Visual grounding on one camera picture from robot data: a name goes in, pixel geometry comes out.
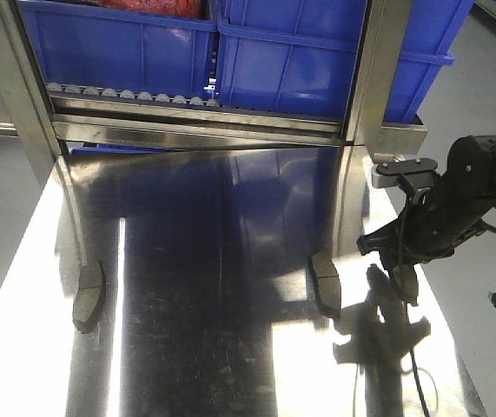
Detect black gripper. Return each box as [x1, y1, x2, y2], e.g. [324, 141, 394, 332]
[358, 136, 496, 258]

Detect grey brake pad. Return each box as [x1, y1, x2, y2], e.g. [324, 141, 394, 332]
[388, 264, 419, 307]
[72, 261, 106, 334]
[309, 252, 341, 319]

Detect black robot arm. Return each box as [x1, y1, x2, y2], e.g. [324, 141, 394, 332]
[357, 136, 496, 262]

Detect right blue plastic bin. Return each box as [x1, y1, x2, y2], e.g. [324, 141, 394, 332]
[216, 1, 473, 123]

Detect blue plastic bin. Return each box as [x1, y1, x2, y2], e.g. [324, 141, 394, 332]
[19, 1, 217, 97]
[216, 1, 473, 123]

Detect red contents in bin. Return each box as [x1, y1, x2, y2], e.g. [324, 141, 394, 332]
[95, 0, 205, 19]

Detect left blue plastic bin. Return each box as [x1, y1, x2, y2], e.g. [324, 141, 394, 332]
[19, 1, 217, 97]

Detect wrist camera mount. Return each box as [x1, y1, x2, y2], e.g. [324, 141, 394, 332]
[371, 158, 438, 189]

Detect stainless steel rack frame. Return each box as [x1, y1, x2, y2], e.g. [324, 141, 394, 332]
[0, 0, 429, 168]

